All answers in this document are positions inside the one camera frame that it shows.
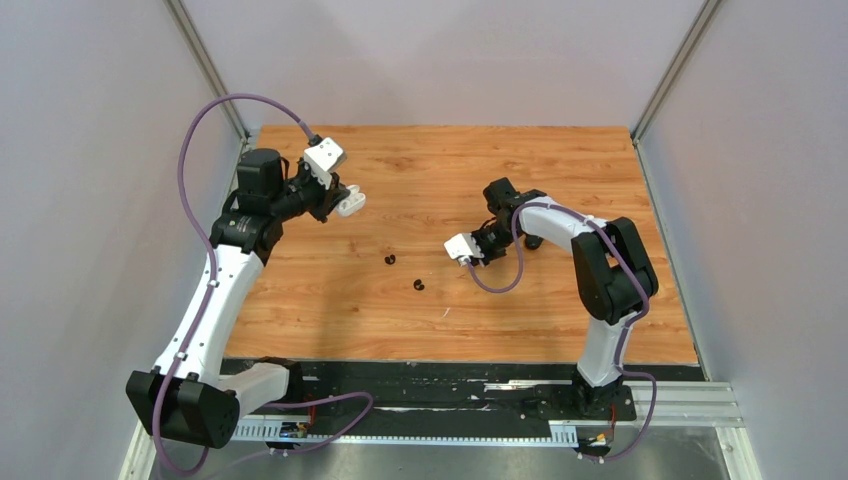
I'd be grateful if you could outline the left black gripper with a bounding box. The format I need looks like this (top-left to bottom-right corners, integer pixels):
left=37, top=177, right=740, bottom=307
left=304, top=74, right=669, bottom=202
left=269, top=156, right=349, bottom=223

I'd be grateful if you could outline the white earbud charging case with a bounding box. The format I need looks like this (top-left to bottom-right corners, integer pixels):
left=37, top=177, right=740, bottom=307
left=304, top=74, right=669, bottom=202
left=334, top=185, right=367, bottom=217

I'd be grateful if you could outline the black earbud charging case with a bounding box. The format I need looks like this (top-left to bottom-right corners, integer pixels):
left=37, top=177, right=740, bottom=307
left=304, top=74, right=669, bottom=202
left=524, top=235, right=544, bottom=250

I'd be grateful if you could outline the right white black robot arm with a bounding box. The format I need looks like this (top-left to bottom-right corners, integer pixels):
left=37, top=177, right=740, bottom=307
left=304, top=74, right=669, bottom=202
left=459, top=178, right=659, bottom=418

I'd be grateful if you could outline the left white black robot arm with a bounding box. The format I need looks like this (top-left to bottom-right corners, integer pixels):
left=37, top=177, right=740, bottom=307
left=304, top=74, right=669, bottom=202
left=126, top=139, right=365, bottom=449

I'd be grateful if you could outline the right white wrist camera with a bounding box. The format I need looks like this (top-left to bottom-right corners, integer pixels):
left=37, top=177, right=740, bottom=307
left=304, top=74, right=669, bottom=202
left=444, top=232, right=484, bottom=266

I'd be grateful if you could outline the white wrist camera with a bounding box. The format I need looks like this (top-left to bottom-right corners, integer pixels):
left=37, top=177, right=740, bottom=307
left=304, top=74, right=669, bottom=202
left=444, top=232, right=484, bottom=266
left=303, top=137, right=347, bottom=190

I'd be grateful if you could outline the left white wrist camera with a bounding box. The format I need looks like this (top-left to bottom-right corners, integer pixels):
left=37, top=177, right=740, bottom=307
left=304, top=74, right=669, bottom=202
left=303, top=137, right=347, bottom=190

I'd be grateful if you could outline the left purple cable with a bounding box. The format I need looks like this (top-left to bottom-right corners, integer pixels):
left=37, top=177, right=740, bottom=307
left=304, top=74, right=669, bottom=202
left=150, top=93, right=375, bottom=478

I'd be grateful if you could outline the white slotted cable duct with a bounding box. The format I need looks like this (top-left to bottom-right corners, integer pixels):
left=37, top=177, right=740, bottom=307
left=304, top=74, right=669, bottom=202
left=232, top=418, right=579, bottom=448

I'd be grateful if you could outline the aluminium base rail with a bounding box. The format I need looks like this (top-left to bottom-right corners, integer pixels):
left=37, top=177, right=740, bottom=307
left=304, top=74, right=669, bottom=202
left=140, top=372, right=745, bottom=429

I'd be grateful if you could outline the left aluminium corner post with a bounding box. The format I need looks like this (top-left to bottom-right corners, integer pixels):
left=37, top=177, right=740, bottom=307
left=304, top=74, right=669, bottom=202
left=163, top=0, right=250, bottom=143

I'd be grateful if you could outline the aluminium corner post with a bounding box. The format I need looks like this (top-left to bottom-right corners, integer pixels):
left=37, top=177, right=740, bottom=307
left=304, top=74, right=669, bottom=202
left=163, top=0, right=250, bottom=143
left=630, top=0, right=724, bottom=146

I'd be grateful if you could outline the right aluminium corner post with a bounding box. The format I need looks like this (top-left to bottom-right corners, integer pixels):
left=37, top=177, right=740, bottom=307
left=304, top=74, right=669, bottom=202
left=630, top=0, right=724, bottom=146

